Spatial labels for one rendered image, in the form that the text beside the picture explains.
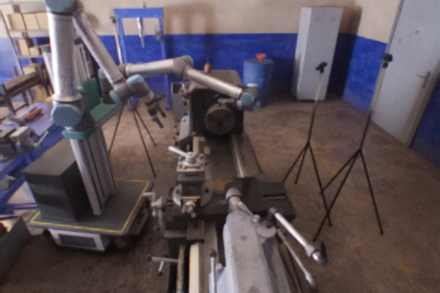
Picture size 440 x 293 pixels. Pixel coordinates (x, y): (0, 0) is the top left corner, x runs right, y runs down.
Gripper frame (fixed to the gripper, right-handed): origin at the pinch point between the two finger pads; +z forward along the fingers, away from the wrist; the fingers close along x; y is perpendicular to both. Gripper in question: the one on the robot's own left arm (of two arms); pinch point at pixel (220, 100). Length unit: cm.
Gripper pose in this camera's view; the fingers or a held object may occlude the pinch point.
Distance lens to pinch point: 213.3
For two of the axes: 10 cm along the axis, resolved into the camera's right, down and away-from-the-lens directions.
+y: 0.5, 8.9, 4.5
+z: -8.4, -2.0, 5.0
